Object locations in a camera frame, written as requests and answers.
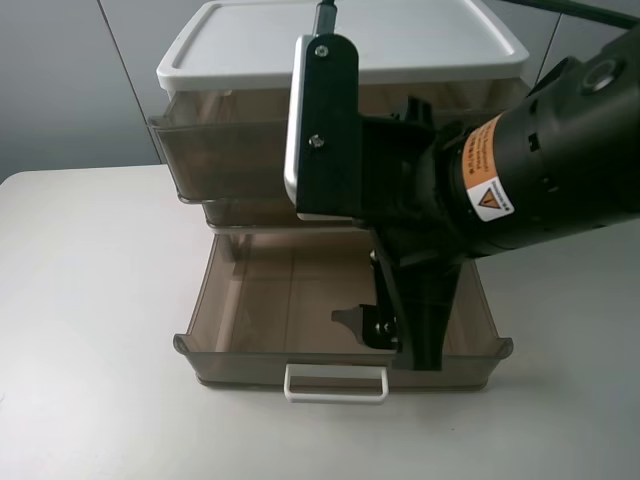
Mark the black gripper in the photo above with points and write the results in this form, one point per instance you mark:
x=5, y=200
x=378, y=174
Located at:
x=420, y=234

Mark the smoky drawer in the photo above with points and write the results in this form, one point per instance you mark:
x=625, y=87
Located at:
x=223, y=145
x=279, y=310
x=262, y=213

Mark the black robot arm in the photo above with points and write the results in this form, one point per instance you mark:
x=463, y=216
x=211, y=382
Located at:
x=564, y=161

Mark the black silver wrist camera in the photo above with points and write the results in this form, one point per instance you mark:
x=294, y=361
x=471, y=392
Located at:
x=322, y=171

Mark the white plastic drawer cabinet frame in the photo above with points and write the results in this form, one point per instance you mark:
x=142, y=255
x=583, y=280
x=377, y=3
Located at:
x=243, y=76

